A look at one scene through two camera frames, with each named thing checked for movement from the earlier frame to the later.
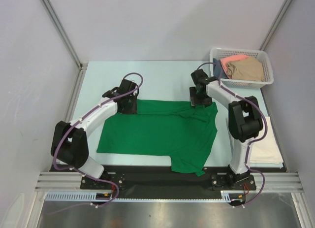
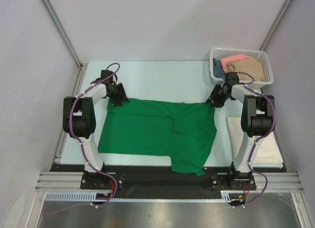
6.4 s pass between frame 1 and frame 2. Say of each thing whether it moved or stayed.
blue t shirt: stayed
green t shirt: stayed
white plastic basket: stayed
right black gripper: moved
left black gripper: moved
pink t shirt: stayed
